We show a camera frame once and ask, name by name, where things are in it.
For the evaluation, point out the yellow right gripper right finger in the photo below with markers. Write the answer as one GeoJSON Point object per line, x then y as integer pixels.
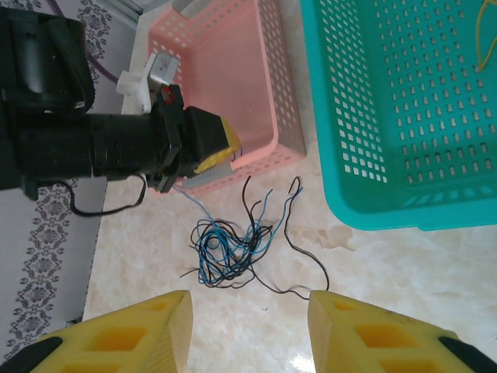
{"type": "Point", "coordinates": [372, 338]}

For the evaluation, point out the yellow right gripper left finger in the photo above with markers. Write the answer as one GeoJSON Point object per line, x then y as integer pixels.
{"type": "Point", "coordinates": [116, 342]}

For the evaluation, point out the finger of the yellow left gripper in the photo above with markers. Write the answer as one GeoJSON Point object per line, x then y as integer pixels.
{"type": "Point", "coordinates": [217, 158]}
{"type": "Point", "coordinates": [232, 140]}

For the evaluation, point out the left gripper black lead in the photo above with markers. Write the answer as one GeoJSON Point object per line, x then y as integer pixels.
{"type": "Point", "coordinates": [89, 213]}

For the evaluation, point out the pink perforated plastic basket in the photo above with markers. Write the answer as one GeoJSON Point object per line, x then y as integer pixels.
{"type": "Point", "coordinates": [233, 58]}

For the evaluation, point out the teal perforated plastic basket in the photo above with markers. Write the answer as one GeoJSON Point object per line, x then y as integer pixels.
{"type": "Point", "coordinates": [388, 116]}

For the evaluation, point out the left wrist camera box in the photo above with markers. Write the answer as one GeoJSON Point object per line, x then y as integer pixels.
{"type": "Point", "coordinates": [163, 70]}

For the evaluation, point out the aluminium frame post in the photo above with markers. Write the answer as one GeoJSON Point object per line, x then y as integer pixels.
{"type": "Point", "coordinates": [134, 8]}

